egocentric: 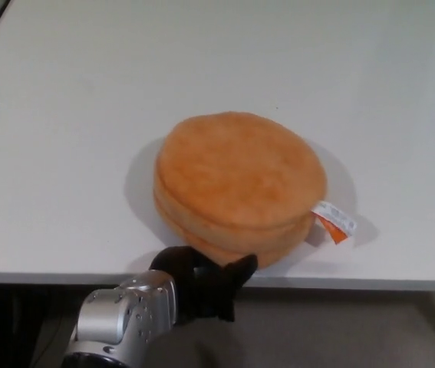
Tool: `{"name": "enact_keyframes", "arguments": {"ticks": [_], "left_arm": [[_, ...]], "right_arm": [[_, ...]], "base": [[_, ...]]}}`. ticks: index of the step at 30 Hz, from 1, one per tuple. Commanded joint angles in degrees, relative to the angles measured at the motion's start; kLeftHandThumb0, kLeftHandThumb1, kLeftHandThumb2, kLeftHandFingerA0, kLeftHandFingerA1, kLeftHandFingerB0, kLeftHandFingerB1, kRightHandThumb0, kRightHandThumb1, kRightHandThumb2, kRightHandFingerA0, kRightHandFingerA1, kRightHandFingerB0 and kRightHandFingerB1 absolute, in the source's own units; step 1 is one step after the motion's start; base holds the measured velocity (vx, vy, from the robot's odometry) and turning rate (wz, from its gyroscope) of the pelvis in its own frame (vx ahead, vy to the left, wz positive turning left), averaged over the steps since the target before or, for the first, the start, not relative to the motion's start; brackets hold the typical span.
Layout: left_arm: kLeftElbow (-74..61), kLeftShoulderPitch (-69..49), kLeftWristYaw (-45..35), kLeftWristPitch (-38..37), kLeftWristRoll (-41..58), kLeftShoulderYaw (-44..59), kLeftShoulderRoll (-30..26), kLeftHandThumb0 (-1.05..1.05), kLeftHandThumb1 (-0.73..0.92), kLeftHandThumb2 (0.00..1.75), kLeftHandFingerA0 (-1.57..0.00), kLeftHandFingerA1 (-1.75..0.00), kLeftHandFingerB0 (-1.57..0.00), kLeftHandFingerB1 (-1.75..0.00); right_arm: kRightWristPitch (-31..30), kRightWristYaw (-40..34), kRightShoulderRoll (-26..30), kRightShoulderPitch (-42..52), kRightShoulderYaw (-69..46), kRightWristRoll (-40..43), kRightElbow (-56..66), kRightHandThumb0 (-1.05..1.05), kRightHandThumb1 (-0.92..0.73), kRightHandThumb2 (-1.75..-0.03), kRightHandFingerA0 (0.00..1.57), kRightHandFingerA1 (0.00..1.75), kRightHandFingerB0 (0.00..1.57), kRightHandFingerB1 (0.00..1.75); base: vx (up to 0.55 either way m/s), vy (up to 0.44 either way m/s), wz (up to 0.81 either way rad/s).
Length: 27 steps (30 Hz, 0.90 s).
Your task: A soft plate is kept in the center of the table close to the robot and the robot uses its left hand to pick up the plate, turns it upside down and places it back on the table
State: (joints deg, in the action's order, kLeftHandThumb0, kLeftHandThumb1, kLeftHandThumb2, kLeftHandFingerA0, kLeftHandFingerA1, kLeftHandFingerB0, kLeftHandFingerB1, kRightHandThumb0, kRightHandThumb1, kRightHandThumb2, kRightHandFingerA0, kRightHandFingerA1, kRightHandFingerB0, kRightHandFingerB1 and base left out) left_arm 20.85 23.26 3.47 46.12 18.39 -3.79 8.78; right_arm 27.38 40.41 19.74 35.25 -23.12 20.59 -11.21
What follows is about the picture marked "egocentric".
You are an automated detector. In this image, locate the orange plush soft plate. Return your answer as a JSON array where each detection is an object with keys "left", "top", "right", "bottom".
[{"left": 153, "top": 110, "right": 358, "bottom": 271}]

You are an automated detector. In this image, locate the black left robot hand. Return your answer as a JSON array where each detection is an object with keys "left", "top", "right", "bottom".
[{"left": 148, "top": 246, "right": 259, "bottom": 322}]

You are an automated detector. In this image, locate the dark table leg frame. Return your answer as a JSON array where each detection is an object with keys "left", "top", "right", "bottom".
[{"left": 0, "top": 291, "right": 72, "bottom": 368}]

